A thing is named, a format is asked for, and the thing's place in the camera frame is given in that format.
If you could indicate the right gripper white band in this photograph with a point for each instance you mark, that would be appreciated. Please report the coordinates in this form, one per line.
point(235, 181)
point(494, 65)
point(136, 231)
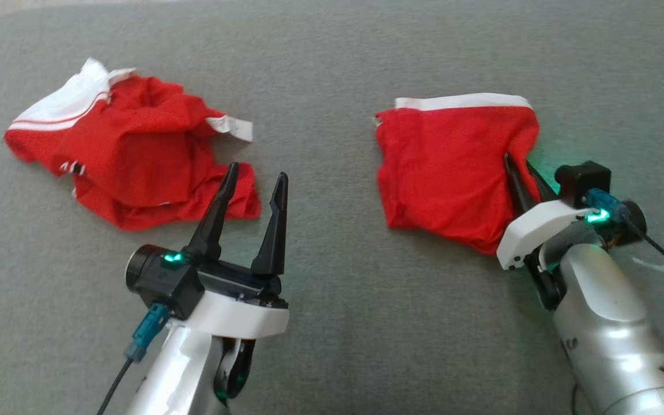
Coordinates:
point(534, 230)

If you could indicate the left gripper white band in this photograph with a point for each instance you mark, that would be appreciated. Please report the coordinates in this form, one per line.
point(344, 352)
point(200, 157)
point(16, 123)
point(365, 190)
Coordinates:
point(240, 311)

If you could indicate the red shorts white waistband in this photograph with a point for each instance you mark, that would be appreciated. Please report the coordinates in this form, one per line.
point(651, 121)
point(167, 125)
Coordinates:
point(447, 173)

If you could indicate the red basketball jersey white trim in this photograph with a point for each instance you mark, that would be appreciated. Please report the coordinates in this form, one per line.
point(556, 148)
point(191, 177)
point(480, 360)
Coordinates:
point(136, 155)

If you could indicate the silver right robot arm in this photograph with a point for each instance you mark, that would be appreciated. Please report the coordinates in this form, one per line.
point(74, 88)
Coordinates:
point(614, 334)

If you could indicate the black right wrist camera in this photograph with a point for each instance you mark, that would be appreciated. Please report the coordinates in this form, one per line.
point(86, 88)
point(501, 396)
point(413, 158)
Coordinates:
point(585, 181)

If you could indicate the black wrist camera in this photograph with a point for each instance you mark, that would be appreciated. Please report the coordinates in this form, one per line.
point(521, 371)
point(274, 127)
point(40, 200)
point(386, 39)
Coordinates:
point(585, 181)
point(162, 279)

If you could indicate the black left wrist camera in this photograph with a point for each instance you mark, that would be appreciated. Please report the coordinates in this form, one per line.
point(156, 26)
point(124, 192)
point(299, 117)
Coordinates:
point(162, 279)

